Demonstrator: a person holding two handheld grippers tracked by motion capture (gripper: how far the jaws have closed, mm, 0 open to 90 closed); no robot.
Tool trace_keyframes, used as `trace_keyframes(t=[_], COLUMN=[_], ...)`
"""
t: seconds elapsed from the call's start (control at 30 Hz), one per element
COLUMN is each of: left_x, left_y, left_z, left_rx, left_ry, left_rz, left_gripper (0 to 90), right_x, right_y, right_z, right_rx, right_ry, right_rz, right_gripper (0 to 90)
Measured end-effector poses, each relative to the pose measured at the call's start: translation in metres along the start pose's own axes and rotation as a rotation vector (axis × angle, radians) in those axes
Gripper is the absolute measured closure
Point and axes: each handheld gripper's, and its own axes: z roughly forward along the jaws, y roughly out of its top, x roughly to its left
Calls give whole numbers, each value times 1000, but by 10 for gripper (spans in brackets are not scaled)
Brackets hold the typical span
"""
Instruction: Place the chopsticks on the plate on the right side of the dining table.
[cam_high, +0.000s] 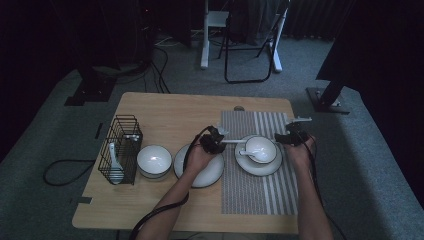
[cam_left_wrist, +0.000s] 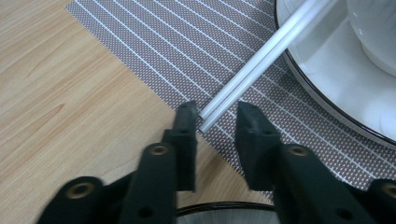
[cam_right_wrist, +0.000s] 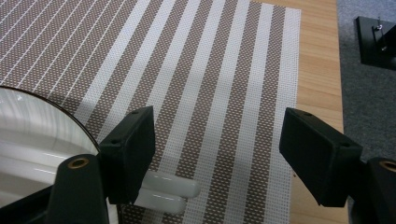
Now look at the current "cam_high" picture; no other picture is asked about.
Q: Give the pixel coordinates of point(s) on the person's left hand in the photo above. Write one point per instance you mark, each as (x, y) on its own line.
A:
(196, 160)

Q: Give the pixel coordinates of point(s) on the grey jacket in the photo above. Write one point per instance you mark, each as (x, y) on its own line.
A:
(253, 23)

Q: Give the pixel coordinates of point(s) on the white ceramic spoon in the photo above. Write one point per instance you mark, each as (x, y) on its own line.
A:
(113, 156)
(250, 154)

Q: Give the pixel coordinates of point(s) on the black stand with flat base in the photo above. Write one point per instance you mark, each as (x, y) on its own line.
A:
(90, 91)

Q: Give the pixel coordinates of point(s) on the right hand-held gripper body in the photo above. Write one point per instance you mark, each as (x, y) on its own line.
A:
(296, 133)

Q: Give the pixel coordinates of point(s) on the white plate with dark rim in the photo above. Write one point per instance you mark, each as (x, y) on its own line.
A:
(210, 173)
(256, 168)

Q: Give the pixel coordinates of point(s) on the grey tape piece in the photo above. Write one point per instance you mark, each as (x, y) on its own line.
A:
(85, 200)

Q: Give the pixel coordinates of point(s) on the grey pleated curtain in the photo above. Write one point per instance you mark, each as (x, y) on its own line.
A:
(313, 20)

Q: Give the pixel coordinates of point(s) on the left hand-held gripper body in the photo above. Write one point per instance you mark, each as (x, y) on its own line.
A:
(210, 143)

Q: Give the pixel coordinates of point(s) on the black tape strip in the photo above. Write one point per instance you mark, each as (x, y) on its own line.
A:
(98, 130)

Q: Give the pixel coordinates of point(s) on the person's right hand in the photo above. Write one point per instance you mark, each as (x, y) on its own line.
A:
(300, 155)

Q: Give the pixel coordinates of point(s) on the black slanted stand with base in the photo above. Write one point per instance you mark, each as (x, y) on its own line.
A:
(328, 96)

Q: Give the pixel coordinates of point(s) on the small round knob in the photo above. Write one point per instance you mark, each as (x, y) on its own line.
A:
(239, 108)

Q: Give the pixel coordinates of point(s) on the white desk frame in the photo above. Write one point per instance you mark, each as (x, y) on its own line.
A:
(205, 50)

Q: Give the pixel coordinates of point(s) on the grey striped placemat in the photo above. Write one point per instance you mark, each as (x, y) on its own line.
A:
(253, 193)

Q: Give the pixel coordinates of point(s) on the black folding chair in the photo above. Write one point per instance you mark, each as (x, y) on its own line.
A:
(226, 66)

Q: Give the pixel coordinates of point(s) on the white bowl with dark rim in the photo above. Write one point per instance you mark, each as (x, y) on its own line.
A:
(261, 150)
(155, 161)

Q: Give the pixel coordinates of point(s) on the dark curtain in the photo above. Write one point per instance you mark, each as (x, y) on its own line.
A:
(383, 50)

